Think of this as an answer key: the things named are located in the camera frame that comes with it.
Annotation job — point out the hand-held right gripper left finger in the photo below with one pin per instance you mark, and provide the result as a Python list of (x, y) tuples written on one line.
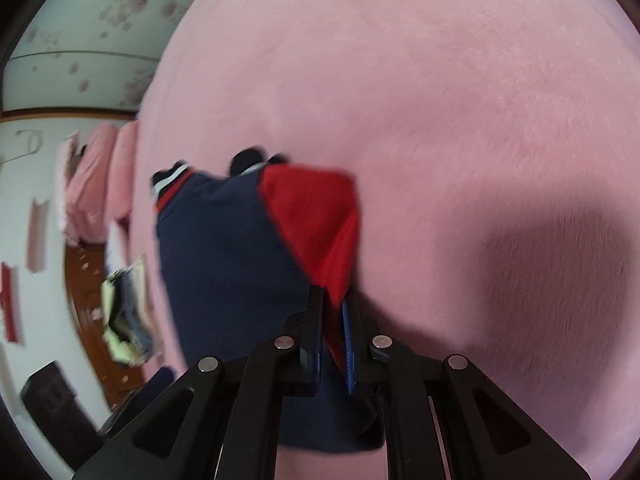
[(315, 345)]

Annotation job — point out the red wall hanging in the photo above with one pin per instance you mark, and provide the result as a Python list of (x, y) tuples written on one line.
[(10, 305)]

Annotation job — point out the dark box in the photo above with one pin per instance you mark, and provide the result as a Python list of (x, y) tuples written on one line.
[(50, 400)]

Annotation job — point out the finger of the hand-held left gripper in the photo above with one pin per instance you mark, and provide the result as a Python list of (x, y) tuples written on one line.
[(159, 384)]

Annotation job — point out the floral wardrobe doors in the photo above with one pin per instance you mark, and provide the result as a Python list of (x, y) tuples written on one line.
[(100, 35)]

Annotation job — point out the pink pillow with lace trim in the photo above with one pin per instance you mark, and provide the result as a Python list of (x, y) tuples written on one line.
[(62, 195)]

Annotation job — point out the folded pink quilt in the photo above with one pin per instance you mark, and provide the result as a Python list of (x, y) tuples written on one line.
[(90, 185)]

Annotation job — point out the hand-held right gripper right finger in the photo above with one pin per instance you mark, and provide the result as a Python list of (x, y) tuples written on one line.
[(351, 350)]

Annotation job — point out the pile of folded clothes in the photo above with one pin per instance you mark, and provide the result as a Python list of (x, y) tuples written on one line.
[(125, 310)]

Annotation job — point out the navy and red varsity jacket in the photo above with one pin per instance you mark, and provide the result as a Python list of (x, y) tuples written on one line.
[(225, 260)]

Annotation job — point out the pink fleece bed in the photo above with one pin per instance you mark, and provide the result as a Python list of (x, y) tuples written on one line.
[(450, 110)]

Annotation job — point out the wooden headboard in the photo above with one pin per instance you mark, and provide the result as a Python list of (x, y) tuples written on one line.
[(85, 300)]

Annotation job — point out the pink wall sticker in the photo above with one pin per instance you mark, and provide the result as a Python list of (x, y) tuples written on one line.
[(37, 235)]

